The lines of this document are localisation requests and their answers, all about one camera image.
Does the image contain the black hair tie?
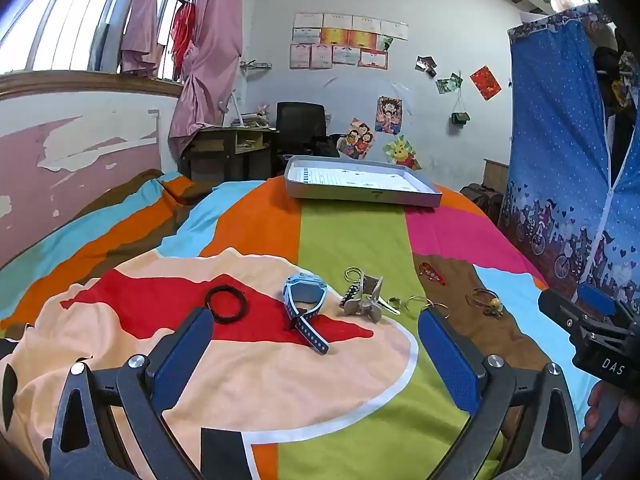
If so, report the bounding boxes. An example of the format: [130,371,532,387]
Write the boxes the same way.
[205,285,249,323]

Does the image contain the group of wall certificates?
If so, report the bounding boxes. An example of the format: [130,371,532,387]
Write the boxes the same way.
[289,12,409,71]

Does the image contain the black bag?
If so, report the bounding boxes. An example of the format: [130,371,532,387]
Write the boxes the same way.
[310,134,347,159]

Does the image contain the keyring with beaded chain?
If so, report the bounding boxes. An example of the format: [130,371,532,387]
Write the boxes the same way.
[341,266,368,311]

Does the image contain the ring with yellow bead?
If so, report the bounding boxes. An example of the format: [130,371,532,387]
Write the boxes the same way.
[467,287,503,317]

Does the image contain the blue fabric wardrobe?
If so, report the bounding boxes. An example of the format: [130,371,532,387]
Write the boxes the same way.
[507,2,640,306]

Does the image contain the cartoon family poster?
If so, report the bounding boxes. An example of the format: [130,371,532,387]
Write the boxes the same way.
[336,118,376,161]

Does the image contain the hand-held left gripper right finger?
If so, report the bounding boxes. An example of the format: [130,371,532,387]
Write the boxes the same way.
[417,305,583,480]

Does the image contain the barred window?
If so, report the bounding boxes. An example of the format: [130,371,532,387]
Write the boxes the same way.
[0,0,197,82]

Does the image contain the red braided bracelet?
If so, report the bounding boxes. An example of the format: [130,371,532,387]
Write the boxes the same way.
[417,261,447,287]

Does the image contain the grey shallow box tray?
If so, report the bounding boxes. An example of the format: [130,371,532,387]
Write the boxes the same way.
[284,155,443,209]

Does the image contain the colourful patchwork blanket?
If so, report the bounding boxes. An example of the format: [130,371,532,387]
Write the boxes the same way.
[0,170,601,480]

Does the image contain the anime character poster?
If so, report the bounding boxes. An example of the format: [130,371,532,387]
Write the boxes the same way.
[375,96,405,135]

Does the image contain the wooden board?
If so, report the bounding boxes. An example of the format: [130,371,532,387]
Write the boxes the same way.
[482,158,511,193]

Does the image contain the person's right hand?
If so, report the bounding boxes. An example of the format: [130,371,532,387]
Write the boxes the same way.
[580,380,609,444]

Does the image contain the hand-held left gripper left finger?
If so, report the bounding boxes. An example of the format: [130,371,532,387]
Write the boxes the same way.
[42,305,216,480]

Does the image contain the large pink curtain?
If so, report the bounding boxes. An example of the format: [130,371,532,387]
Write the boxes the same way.
[167,0,244,157]

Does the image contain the blue wrist watch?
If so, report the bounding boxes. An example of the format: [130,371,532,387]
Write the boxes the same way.
[282,271,331,356]

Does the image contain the red hanging cloth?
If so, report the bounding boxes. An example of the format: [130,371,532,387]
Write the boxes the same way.
[171,2,197,81]

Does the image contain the black office chair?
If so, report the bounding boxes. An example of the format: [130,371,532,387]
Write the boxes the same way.
[275,101,329,161]

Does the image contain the yellow bear poster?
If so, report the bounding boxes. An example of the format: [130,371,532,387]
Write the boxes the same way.
[384,136,422,171]

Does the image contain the green wall photos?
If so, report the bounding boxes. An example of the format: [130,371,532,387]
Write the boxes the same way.
[436,73,464,95]

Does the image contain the red wall paper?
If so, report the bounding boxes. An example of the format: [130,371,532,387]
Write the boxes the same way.
[470,65,502,101]

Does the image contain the brown suitcase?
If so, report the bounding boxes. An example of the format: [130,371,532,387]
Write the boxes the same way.
[460,184,506,224]

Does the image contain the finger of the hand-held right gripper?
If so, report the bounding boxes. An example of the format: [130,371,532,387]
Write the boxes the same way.
[538,287,588,336]
[577,282,617,317]

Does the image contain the wooden desk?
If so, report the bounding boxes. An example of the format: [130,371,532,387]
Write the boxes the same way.
[180,126,279,181]

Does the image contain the white desk lamp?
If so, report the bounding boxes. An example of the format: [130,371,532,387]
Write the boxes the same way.
[220,90,247,128]

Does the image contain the small pink curtain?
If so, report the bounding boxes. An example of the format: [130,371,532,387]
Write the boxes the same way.
[120,0,164,78]

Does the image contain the stack of books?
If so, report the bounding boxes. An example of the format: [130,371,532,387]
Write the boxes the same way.
[230,112,274,132]

